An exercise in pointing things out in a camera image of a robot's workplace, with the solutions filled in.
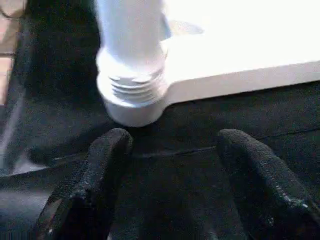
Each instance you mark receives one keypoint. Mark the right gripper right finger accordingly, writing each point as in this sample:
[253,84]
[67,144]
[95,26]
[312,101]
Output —
[265,195]

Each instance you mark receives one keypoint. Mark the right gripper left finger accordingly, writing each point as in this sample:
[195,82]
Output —
[95,195]

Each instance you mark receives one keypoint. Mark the white plastic table top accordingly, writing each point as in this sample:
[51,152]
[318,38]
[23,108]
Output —
[240,50]

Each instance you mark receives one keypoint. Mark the white plastic table leg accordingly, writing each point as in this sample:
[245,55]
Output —
[130,40]

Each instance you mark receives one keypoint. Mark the black mat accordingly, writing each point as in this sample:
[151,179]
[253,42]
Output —
[175,190]

